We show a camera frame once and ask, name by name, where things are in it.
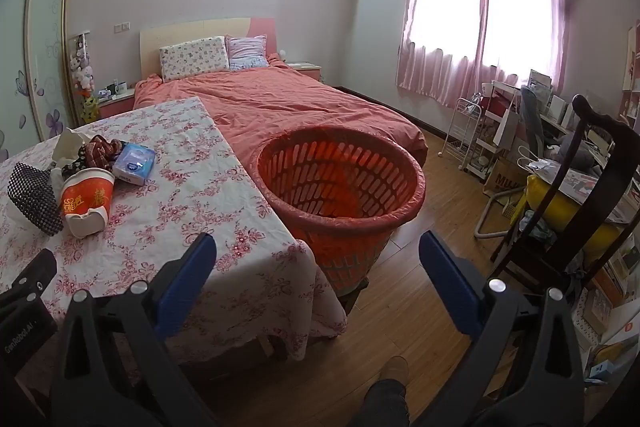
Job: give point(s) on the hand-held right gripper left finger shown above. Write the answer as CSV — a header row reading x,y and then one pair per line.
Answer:
x,y
187,277

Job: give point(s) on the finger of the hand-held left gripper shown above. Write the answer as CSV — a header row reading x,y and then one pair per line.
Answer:
x,y
35,272

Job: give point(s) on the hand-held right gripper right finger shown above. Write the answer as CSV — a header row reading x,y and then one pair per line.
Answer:
x,y
447,277

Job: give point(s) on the black beaded pouch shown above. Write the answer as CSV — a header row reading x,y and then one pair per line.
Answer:
x,y
32,199

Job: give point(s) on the red paper cup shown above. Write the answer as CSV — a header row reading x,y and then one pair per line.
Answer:
x,y
80,202

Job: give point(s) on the orange plastic laundry basket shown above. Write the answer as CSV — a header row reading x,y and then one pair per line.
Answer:
x,y
345,247

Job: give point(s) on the blue tissue packet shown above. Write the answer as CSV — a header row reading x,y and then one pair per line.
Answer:
x,y
134,162

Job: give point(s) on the dark red patterned cloth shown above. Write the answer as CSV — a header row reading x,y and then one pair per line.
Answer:
x,y
100,152

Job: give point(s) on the floral pink tablecloth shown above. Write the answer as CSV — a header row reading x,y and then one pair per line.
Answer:
x,y
175,187

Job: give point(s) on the tan shoe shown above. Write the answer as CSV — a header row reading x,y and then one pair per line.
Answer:
x,y
394,372

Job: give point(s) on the brown cardboard box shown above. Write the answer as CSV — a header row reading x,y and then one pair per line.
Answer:
x,y
502,182

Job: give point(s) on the yellow bag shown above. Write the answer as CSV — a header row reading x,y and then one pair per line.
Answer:
x,y
575,217

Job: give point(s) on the person's leg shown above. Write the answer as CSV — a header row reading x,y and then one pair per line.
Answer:
x,y
385,407

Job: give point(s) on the white paper shopping bag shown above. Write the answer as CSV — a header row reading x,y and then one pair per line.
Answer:
x,y
506,129

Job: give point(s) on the green yellow plush toy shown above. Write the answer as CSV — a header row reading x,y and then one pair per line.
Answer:
x,y
90,109

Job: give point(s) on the dark wooden chair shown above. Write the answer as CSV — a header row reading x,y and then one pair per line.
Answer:
x,y
605,187

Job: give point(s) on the grey office chair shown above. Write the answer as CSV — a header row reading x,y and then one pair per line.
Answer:
x,y
534,117

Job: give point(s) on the pink nightstand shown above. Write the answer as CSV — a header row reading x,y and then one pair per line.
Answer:
x,y
117,104

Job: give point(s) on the white mug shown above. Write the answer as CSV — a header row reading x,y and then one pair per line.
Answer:
x,y
121,88

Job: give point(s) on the pink curtain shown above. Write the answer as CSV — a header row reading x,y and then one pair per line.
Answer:
x,y
445,72
550,32

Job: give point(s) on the bed with orange duvet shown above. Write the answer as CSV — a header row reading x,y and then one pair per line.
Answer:
x,y
310,107

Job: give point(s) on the plush toy display tube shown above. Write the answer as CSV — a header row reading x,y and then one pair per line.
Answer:
x,y
82,67

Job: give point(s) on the floral print pillow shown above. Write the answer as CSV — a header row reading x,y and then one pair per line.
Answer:
x,y
192,57

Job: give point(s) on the pink striped pillow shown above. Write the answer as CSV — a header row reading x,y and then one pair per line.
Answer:
x,y
247,52

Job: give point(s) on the pale wooden nightstand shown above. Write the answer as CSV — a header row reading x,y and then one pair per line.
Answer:
x,y
305,71

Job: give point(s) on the flower print sliding wardrobe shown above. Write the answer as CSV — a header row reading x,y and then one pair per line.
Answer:
x,y
45,32

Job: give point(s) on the wooden bed headboard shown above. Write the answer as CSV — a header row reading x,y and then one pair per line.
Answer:
x,y
190,32

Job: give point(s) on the white wall switch plate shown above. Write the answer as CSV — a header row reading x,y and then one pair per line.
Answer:
x,y
122,26

